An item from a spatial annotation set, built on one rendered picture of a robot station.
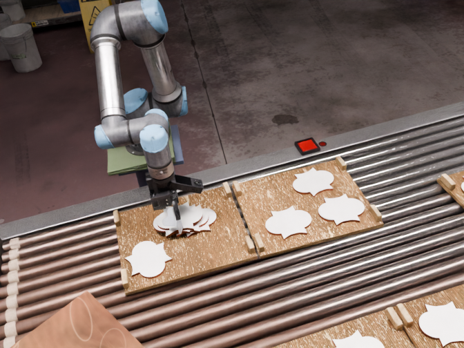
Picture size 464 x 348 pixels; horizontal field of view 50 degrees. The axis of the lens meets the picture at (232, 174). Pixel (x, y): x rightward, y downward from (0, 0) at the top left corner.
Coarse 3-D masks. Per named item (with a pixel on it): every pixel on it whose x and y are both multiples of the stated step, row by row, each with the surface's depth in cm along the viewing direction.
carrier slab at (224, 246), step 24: (216, 192) 175; (120, 216) 170; (144, 216) 169; (216, 216) 166; (120, 240) 161; (144, 240) 160; (168, 240) 159; (192, 240) 159; (216, 240) 158; (240, 240) 157; (168, 264) 152; (192, 264) 151; (216, 264) 150; (144, 288) 146
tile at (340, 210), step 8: (328, 200) 165; (336, 200) 165; (344, 200) 165; (352, 200) 164; (320, 208) 163; (328, 208) 163; (336, 208) 162; (344, 208) 162; (352, 208) 162; (360, 208) 161; (320, 216) 160; (328, 216) 160; (336, 216) 159; (344, 216) 159; (352, 216) 159; (336, 224) 157
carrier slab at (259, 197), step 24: (336, 168) 179; (264, 192) 173; (288, 192) 172; (336, 192) 169; (360, 192) 168; (264, 216) 164; (312, 216) 162; (360, 216) 160; (264, 240) 156; (288, 240) 155; (312, 240) 154
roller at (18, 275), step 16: (416, 160) 181; (432, 160) 181; (352, 176) 177; (368, 176) 177; (384, 176) 178; (80, 256) 160; (96, 256) 161; (16, 272) 157; (32, 272) 157; (48, 272) 158
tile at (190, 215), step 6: (186, 204) 166; (180, 210) 164; (186, 210) 164; (192, 210) 163; (198, 210) 163; (162, 216) 162; (186, 216) 161; (192, 216) 161; (198, 216) 161; (186, 222) 159; (192, 222) 159; (162, 228) 159; (168, 228) 158; (174, 228) 158; (186, 228) 158; (192, 228) 157
